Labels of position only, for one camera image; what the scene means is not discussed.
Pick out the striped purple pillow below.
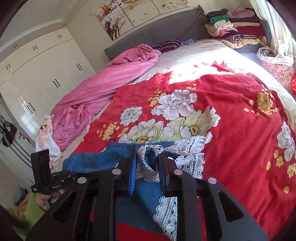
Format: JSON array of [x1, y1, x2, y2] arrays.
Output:
[[152, 38, 197, 53]]

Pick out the white wardrobe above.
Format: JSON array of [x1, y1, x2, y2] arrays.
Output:
[[0, 27, 97, 183]]

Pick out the grey bed headboard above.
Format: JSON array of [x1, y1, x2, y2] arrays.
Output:
[[104, 6, 271, 60]]

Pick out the pink white checked cloth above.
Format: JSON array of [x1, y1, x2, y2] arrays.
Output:
[[36, 114, 62, 168]]

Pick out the floral wall painting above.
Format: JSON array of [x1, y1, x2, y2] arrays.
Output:
[[91, 0, 190, 41]]

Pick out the white curtain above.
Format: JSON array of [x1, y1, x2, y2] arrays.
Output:
[[250, 0, 295, 56]]

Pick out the left hand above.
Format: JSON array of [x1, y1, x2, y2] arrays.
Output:
[[35, 192, 61, 211]]

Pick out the pink velvet sheet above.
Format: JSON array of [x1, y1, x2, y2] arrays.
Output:
[[51, 44, 161, 151]]

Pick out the red floral blanket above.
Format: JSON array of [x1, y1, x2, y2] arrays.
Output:
[[63, 73, 295, 240]]

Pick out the stack of folded clothes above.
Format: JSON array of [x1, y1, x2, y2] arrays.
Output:
[[205, 8, 267, 50]]

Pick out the blue denim pants lace trim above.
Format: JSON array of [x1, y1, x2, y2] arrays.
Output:
[[63, 136, 205, 240]]

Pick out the black camera box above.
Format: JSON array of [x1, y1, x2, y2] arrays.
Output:
[[31, 149, 51, 186]]

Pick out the bags hanging on door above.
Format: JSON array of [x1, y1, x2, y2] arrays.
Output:
[[1, 115, 17, 147]]

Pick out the floral fabric basket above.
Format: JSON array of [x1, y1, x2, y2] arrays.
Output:
[[256, 46, 295, 94]]

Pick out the green sleeve left forearm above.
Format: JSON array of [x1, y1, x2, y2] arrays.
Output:
[[6, 192, 50, 240]]

